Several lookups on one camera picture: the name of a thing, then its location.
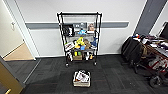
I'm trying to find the wooden door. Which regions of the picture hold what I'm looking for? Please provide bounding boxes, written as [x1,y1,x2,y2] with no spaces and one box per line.
[0,55,26,94]

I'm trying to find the yellow and green blocks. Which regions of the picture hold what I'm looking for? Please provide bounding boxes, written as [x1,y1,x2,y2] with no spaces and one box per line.
[74,51,83,56]

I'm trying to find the blue shark plush toy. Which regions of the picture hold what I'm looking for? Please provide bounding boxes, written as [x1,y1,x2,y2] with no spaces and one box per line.
[91,36,99,48]

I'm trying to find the black computer monitor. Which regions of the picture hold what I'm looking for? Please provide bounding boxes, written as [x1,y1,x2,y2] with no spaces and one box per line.
[159,21,168,41]

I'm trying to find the white wall switch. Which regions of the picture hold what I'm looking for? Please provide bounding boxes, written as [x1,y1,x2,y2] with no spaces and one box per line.
[10,21,16,31]

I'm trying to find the cluttered office desk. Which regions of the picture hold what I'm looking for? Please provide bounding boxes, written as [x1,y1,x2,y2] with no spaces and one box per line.
[132,32,168,69]

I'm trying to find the long grey wall band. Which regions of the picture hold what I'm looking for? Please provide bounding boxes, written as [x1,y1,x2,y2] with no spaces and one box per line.
[25,21,130,30]

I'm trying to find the white orange goods packs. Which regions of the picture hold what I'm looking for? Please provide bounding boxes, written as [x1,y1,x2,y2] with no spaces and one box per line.
[84,51,96,61]

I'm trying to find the yellow plush toy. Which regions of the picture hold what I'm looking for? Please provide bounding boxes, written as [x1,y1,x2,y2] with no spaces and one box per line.
[74,37,85,51]

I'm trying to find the white red printed box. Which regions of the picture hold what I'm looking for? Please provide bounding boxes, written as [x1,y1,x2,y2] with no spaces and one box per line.
[64,41,76,52]

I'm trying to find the white box with pink picture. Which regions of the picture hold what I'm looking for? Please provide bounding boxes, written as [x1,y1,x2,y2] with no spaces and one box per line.
[75,71,90,84]

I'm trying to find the pale basket with dark spots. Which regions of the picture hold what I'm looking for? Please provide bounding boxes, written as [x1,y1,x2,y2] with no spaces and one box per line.
[72,69,92,88]

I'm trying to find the black wire shelf rack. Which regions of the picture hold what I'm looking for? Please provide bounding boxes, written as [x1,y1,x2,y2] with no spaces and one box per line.
[56,12,103,67]

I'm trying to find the black bag with white print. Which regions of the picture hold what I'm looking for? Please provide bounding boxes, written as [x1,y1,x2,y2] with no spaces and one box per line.
[63,24,75,38]

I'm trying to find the black white printed pack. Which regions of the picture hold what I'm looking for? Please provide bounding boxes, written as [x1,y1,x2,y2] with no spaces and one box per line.
[65,51,74,63]

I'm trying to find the brown cardboard box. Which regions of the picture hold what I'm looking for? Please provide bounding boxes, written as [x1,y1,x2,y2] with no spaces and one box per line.
[73,52,83,62]

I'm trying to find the small light blue plush toy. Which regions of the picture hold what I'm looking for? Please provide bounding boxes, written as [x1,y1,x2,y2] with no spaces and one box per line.
[78,29,87,36]

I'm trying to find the white box with portrait photo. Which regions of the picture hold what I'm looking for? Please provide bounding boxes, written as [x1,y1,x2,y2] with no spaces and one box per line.
[87,22,96,33]

